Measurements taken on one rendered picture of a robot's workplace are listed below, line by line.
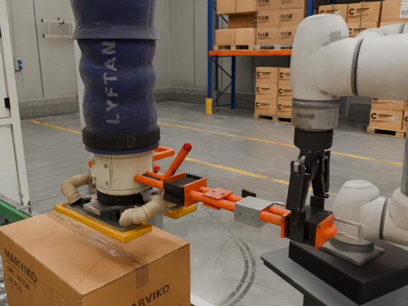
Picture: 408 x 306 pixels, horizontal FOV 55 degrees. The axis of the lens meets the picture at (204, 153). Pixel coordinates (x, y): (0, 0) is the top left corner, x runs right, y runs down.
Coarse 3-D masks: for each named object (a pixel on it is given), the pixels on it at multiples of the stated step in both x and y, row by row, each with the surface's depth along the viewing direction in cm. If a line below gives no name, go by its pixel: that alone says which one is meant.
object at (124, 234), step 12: (60, 204) 122; (72, 204) 121; (72, 216) 115; (84, 216) 113; (96, 216) 112; (108, 216) 112; (120, 216) 112; (96, 228) 108; (108, 228) 105; (120, 228) 104; (132, 228) 105; (144, 228) 106; (120, 240) 102
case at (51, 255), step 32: (32, 224) 145; (64, 224) 145; (32, 256) 123; (64, 256) 122; (96, 256) 122; (128, 256) 122; (160, 256) 122; (32, 288) 128; (64, 288) 110; (96, 288) 106; (128, 288) 114; (160, 288) 124
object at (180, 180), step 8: (176, 176) 105; (184, 176) 108; (192, 176) 107; (168, 184) 100; (176, 184) 102; (184, 184) 102; (192, 184) 99; (200, 184) 102; (168, 192) 102; (176, 192) 100; (184, 192) 98; (168, 200) 101; (176, 200) 100; (184, 200) 99; (192, 200) 100
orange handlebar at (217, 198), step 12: (156, 156) 133; (168, 156) 138; (144, 180) 109; (156, 180) 107; (192, 192) 98; (204, 192) 101; (216, 192) 97; (228, 192) 97; (204, 204) 96; (216, 204) 94; (228, 204) 91; (264, 216) 85; (276, 216) 84; (336, 228) 79
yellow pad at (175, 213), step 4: (160, 192) 124; (184, 204) 121; (168, 208) 118; (172, 208) 118; (176, 208) 119; (180, 208) 119; (184, 208) 119; (188, 208) 119; (192, 208) 121; (196, 208) 122; (168, 212) 117; (172, 212) 116; (176, 212) 116; (180, 212) 117; (184, 212) 118; (188, 212) 120; (168, 216) 117; (172, 216) 116; (176, 216) 115; (180, 216) 117
